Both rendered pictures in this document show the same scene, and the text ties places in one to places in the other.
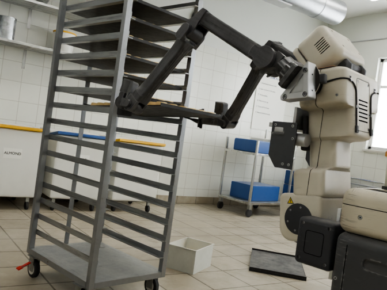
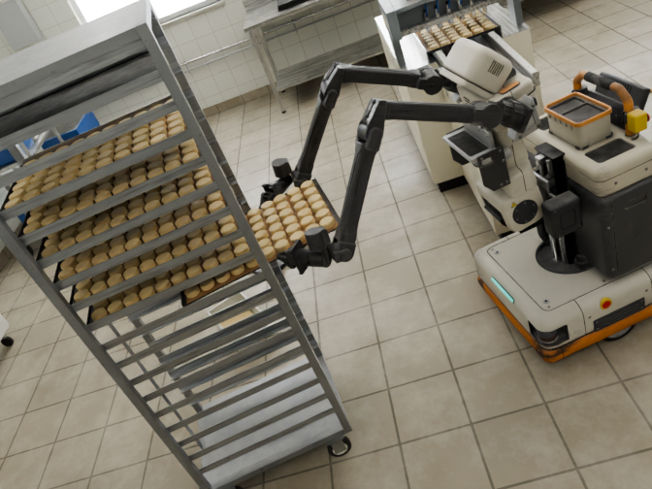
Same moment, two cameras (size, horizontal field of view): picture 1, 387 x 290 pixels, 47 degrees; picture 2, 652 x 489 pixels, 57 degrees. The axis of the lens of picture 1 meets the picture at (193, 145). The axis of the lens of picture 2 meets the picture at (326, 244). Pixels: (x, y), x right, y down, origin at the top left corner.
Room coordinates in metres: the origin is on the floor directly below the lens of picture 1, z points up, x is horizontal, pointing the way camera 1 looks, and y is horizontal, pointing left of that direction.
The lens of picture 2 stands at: (0.79, 1.45, 2.05)
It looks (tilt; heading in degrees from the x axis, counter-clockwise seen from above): 33 degrees down; 313
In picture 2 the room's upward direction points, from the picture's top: 23 degrees counter-clockwise
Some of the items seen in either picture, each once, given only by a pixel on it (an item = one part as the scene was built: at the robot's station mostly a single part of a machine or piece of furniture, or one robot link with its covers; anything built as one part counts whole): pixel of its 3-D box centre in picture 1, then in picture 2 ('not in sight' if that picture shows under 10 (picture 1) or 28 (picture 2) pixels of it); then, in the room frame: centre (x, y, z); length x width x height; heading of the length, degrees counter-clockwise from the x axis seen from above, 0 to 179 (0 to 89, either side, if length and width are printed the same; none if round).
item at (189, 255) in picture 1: (189, 255); (240, 322); (3.08, -0.08, 0.08); 0.30 x 0.22 x 0.16; 154
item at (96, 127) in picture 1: (81, 125); (196, 327); (2.32, 0.59, 0.87); 0.64 x 0.03 x 0.03; 46
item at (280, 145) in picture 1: (304, 140); (478, 149); (1.64, -0.40, 0.93); 0.28 x 0.16 x 0.22; 136
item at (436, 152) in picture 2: not in sight; (454, 82); (2.49, -2.14, 0.42); 1.28 x 0.72 x 0.84; 124
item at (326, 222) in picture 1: (315, 235); (530, 211); (1.51, -0.45, 0.62); 0.28 x 0.27 x 0.25; 136
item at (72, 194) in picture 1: (72, 194); (239, 394); (2.32, 0.59, 0.51); 0.64 x 0.03 x 0.03; 46
